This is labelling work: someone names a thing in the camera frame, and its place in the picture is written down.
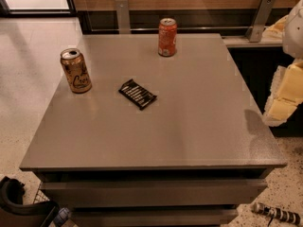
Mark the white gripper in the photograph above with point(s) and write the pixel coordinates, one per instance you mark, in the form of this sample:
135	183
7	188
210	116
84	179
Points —
294	32

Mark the grey cabinet drawer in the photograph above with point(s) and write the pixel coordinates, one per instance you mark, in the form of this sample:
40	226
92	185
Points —
155	218
154	193

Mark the orange soda can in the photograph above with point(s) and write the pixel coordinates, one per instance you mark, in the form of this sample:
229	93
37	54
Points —
167	37

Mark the right metal wall bracket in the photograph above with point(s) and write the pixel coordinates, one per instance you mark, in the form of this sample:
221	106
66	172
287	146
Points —
254	32

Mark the grey cabinet upper drawer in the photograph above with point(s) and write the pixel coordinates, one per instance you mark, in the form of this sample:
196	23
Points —
154	193

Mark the gold LaCroix can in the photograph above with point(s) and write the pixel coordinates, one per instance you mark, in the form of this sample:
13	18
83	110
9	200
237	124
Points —
74	67

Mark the grey cabinet lower drawer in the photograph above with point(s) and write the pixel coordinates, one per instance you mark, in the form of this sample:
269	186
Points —
155	218

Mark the black snack bar wrapper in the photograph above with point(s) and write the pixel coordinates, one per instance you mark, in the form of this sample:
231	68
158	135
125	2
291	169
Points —
137	94

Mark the left metal wall bracket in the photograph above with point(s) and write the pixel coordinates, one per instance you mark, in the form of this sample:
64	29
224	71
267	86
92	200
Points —
123	16

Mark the metal wall bracket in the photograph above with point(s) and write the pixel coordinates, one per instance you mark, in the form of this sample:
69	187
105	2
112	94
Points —
254	32
123	16

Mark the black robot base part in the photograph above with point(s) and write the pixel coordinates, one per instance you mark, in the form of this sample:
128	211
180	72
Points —
13	213

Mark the small blue cylindrical object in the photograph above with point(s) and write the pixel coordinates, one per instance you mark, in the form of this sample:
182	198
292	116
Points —
62	217

